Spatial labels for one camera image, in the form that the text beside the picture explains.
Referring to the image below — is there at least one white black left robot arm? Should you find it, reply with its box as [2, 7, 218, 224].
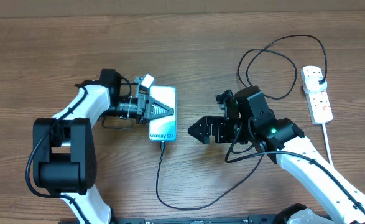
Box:
[25, 69, 177, 223]

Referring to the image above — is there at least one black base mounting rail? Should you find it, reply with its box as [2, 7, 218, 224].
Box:
[110, 214, 275, 224]

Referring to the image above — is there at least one white power strip cord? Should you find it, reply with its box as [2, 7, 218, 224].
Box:
[321, 123, 335, 167]

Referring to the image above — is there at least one black USB charger cable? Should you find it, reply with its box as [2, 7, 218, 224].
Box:
[155, 34, 328, 212]

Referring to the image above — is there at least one blue Galaxy smartphone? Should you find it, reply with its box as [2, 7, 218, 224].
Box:
[149, 86, 177, 141]

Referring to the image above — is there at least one white power strip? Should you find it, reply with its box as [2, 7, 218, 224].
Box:
[301, 65, 333, 125]

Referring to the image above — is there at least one white charger plug adapter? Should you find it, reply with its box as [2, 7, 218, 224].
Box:
[303, 76, 328, 94]

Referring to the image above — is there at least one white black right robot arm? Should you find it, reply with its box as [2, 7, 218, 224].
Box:
[188, 86, 365, 223]

